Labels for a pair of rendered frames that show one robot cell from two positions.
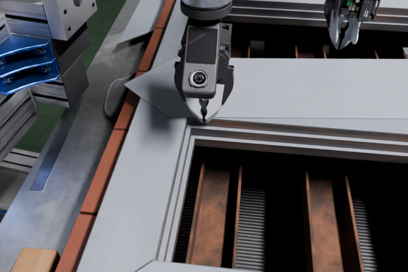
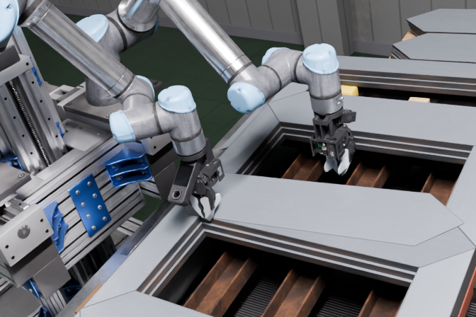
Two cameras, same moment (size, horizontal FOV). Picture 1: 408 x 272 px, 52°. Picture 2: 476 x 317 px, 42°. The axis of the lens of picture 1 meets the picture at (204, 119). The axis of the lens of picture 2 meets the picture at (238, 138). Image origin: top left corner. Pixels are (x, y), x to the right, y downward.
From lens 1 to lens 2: 1.03 m
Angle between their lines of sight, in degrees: 27
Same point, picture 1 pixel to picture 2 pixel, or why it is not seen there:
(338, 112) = (295, 224)
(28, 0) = not seen: hidden behind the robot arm
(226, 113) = (224, 216)
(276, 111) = (256, 218)
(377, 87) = (340, 210)
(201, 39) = (184, 171)
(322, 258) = not seen: outside the picture
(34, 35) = (136, 149)
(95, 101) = not seen: hidden behind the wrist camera
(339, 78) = (318, 199)
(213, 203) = (226, 281)
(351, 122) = (298, 233)
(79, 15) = (164, 137)
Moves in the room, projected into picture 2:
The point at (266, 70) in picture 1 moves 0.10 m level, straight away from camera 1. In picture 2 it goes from (273, 187) to (292, 165)
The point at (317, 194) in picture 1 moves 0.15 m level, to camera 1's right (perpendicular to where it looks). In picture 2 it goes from (301, 288) to (360, 298)
